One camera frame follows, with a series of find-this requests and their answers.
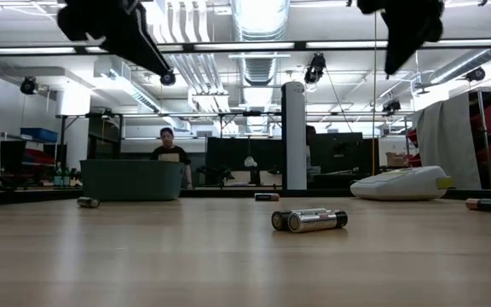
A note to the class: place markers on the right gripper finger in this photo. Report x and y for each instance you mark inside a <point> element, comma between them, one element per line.
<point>403,38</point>

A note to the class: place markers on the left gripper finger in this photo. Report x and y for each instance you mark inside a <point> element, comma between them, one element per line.
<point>143,38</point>

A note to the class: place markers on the black ceiling spotlight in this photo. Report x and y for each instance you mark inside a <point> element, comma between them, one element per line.
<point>168,81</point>
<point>391,106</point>
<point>29,86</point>
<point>315,68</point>
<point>475,74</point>

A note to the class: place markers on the grey hanging cloth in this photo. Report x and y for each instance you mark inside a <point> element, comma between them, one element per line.
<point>446,140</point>

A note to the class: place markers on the person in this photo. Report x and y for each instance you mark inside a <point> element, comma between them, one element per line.
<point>169,153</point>
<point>310,145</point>

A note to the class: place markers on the cardboard box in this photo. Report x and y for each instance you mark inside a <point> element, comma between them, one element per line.
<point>395,160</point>

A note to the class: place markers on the blue lidded storage box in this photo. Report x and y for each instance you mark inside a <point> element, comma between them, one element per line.
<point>38,134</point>

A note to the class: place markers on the black monitor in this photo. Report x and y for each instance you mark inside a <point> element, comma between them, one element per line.
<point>335,153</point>

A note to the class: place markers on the dark teal plastic bin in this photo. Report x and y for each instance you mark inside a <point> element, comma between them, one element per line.
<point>130,181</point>

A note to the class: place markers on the white label maker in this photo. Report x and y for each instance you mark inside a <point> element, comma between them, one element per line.
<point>399,185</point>

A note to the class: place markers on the green bottle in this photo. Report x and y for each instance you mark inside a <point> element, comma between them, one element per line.
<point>57,178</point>
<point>66,177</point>

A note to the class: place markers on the small white hanging object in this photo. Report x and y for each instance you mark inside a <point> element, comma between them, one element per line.
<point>250,162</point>

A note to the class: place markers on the slim AAA battery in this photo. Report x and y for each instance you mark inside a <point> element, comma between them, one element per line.
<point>267,197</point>

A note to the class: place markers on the silver black AA battery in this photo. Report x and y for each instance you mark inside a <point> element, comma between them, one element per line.
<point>279,221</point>
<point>313,221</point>

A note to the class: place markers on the silver ventilation duct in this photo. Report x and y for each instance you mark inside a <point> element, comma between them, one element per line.
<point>259,68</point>
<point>463,66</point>

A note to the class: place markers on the black aluminium table frame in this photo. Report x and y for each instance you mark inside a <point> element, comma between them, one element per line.
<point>228,193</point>

